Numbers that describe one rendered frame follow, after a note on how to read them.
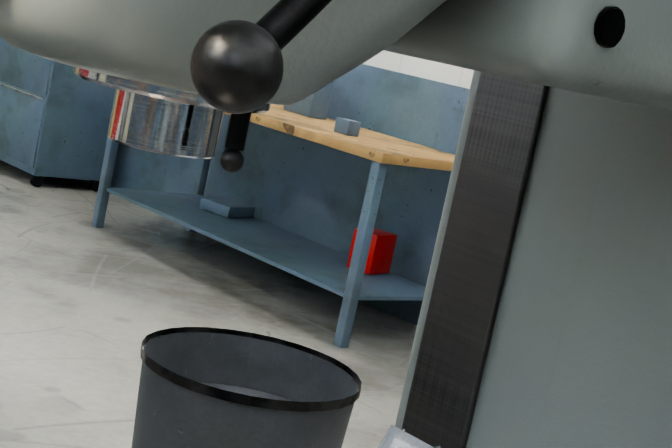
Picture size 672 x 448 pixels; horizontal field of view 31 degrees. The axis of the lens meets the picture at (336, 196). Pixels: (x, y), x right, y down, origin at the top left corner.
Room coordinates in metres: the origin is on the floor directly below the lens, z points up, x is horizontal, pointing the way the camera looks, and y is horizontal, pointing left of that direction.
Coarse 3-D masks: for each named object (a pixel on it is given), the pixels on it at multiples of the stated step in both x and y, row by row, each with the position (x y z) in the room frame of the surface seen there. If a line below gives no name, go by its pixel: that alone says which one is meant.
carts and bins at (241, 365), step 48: (192, 336) 2.68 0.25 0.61; (240, 336) 2.73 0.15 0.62; (144, 384) 2.41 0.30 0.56; (192, 384) 2.30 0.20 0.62; (240, 384) 2.73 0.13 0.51; (288, 384) 2.72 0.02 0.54; (336, 384) 2.64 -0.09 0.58; (144, 432) 2.39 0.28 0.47; (192, 432) 2.30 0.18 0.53; (240, 432) 2.29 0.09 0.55; (288, 432) 2.31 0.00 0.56; (336, 432) 2.41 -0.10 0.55
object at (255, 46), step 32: (288, 0) 0.40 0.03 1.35; (320, 0) 0.41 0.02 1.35; (224, 32) 0.38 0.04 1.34; (256, 32) 0.39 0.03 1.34; (288, 32) 0.40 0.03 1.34; (192, 64) 0.39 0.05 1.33; (224, 64) 0.38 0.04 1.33; (256, 64) 0.38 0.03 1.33; (224, 96) 0.38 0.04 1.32; (256, 96) 0.38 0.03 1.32
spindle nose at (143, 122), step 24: (120, 96) 0.51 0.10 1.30; (144, 96) 0.51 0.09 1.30; (120, 120) 0.51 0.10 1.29; (144, 120) 0.51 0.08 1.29; (168, 120) 0.51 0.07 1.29; (192, 120) 0.51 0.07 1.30; (216, 120) 0.52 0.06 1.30; (144, 144) 0.51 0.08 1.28; (168, 144) 0.51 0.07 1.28; (192, 144) 0.51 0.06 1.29; (216, 144) 0.53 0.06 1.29
